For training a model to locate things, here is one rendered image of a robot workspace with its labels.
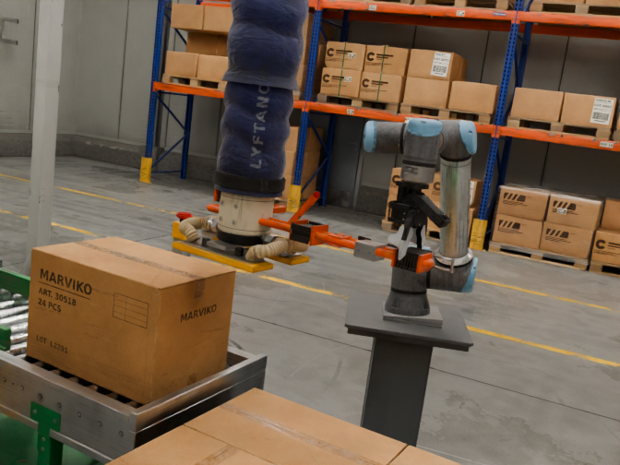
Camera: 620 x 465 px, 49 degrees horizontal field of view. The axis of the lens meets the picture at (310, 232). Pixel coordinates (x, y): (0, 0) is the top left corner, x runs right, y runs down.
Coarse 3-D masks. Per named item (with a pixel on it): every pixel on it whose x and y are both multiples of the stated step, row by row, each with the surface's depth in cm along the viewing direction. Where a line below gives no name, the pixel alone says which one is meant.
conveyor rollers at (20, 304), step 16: (0, 288) 319; (0, 304) 298; (16, 304) 304; (0, 320) 279; (16, 320) 284; (16, 336) 265; (16, 352) 253; (48, 368) 245; (80, 384) 235; (128, 400) 231
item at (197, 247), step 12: (204, 240) 216; (192, 252) 214; (204, 252) 212; (216, 252) 211; (228, 252) 213; (240, 252) 209; (228, 264) 206; (240, 264) 203; (252, 264) 204; (264, 264) 206
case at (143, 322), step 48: (96, 240) 264; (48, 288) 239; (96, 288) 227; (144, 288) 216; (192, 288) 227; (48, 336) 241; (96, 336) 229; (144, 336) 218; (192, 336) 232; (96, 384) 231; (144, 384) 220
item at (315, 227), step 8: (296, 224) 202; (304, 224) 208; (312, 224) 210; (320, 224) 208; (296, 232) 204; (304, 232) 202; (312, 232) 200; (320, 232) 204; (296, 240) 203; (304, 240) 201; (312, 240) 201
